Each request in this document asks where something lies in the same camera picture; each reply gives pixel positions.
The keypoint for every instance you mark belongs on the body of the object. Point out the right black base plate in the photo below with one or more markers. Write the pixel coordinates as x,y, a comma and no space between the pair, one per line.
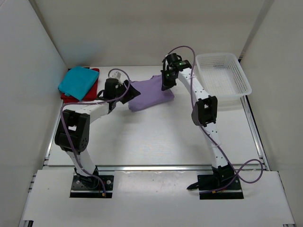
210,189

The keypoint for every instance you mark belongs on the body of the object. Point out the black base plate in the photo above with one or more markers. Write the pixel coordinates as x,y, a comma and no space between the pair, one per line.
210,189
92,189

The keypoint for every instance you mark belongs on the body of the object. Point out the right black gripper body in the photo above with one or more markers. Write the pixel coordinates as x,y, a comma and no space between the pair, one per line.
170,72

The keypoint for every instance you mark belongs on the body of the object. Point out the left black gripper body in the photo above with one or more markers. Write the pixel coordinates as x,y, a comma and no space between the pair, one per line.
120,90

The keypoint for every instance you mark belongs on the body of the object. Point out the lavender t-shirt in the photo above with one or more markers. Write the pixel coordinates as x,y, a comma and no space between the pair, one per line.
151,94

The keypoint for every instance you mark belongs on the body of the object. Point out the teal t-shirt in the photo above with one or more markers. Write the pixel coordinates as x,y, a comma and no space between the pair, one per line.
78,81

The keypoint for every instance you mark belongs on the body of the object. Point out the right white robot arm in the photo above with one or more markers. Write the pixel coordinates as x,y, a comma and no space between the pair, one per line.
204,112

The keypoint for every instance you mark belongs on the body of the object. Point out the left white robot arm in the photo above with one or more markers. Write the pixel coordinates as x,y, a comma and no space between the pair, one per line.
72,134

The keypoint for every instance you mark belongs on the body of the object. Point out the white plastic basket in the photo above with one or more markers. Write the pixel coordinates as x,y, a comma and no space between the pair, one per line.
223,77

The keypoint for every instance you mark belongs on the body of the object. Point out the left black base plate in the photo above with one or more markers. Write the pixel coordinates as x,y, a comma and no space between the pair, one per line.
92,189

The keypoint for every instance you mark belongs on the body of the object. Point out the red t-shirt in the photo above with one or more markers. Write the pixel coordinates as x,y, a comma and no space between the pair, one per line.
90,96

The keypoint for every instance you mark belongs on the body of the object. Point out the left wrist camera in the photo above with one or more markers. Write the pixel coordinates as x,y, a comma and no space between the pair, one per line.
115,75

